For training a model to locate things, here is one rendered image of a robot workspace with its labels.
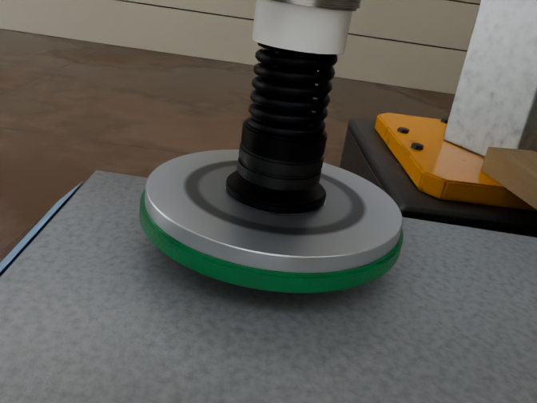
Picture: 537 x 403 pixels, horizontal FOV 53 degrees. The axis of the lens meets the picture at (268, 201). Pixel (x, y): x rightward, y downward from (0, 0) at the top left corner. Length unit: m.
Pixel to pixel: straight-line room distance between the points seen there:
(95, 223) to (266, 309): 0.18
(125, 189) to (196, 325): 0.23
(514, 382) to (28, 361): 0.31
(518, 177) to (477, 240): 0.47
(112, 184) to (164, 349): 0.26
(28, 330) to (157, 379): 0.09
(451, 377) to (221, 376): 0.15
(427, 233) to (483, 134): 0.69
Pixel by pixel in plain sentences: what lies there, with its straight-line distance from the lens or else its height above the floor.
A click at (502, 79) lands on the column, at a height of 0.95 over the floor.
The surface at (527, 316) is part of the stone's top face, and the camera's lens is 0.49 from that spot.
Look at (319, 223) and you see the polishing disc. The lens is 0.41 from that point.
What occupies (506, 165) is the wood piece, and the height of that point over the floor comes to 0.82.
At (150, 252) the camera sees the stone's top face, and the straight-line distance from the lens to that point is 0.46.
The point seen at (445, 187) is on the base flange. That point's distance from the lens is 1.05.
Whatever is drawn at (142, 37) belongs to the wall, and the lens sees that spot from 6.61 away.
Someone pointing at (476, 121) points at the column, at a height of 0.85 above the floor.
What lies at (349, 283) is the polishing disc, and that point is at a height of 0.90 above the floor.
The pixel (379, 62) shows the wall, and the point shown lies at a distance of 6.53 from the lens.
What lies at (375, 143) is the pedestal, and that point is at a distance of 1.33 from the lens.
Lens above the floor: 1.10
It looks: 24 degrees down
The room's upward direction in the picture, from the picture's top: 8 degrees clockwise
